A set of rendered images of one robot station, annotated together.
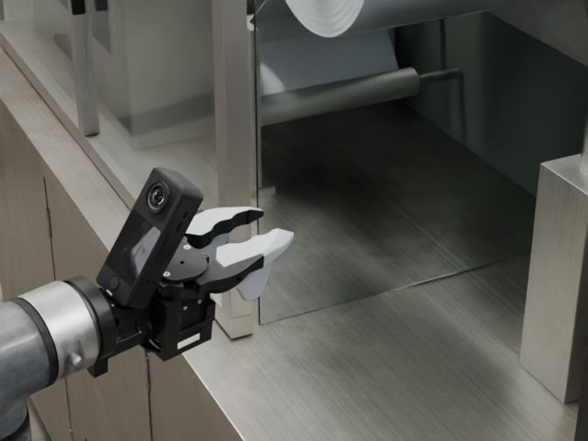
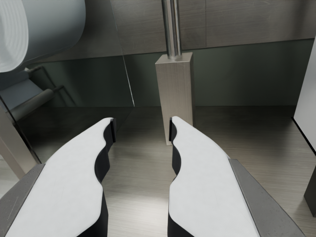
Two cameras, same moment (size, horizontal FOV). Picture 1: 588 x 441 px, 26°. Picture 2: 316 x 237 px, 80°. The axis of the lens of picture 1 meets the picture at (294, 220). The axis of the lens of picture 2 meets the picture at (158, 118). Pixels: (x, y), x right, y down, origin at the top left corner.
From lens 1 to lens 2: 1.05 m
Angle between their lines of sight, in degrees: 39
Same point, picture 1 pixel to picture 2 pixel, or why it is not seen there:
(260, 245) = (203, 147)
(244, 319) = not seen: hidden behind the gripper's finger
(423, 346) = (134, 161)
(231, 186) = (12, 150)
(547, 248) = (169, 96)
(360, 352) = (117, 180)
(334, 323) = not seen: hidden behind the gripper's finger
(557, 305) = (182, 114)
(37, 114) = not seen: outside the picture
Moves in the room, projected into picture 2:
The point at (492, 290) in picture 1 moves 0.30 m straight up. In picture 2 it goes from (130, 132) to (108, 50)
